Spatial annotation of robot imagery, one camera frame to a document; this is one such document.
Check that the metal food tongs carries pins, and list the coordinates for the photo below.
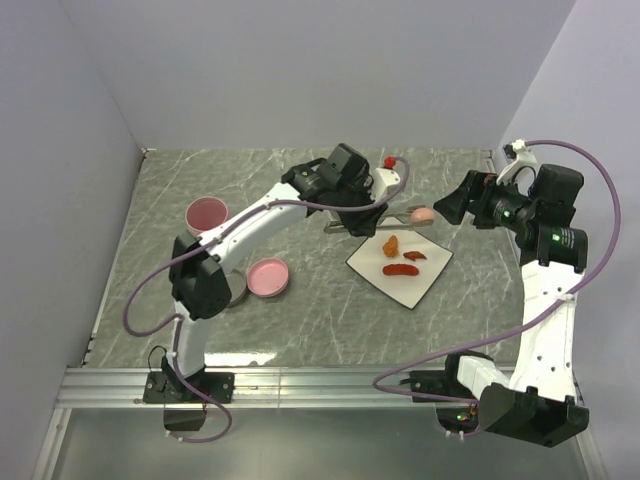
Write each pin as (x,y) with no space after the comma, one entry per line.
(380,220)

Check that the grey round lid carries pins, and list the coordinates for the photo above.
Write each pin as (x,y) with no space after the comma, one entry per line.
(237,283)

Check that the red sausage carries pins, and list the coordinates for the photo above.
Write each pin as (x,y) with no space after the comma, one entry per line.
(400,269)

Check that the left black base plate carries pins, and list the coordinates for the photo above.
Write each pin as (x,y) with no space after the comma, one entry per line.
(164,387)

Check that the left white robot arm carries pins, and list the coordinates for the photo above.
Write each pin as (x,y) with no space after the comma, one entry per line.
(343,183)

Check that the pink cup container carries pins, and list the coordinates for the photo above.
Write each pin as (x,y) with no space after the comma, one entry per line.
(204,214)

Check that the white square plate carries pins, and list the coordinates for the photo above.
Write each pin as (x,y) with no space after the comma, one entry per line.
(368,260)

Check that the pink boiled egg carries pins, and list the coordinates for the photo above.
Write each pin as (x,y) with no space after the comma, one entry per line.
(422,215)

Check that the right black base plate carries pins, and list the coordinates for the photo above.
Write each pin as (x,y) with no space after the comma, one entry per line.
(436,382)

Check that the pink round lid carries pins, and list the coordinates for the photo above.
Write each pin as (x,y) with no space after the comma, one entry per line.
(268,277)

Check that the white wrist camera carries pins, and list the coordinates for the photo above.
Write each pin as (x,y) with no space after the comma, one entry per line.
(385,179)
(521,157)

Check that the brown chicken wing piece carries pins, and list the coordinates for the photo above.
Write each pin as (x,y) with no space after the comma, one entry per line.
(414,255)

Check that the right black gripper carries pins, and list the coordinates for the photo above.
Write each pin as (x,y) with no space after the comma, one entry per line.
(482,188)

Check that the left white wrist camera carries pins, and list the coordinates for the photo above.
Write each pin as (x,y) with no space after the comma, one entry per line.
(385,179)

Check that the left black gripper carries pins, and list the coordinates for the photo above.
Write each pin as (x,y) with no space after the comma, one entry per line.
(364,224)

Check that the aluminium frame rail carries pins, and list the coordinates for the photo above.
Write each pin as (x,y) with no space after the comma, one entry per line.
(341,387)

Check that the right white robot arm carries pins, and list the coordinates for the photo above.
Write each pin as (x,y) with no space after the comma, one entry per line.
(537,402)

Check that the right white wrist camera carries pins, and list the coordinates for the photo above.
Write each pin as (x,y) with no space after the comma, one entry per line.
(521,157)

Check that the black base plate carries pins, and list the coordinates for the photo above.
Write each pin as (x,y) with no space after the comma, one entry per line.
(164,387)
(436,382)

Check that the orange fried nugget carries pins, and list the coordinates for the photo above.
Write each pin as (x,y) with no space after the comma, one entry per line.
(391,247)

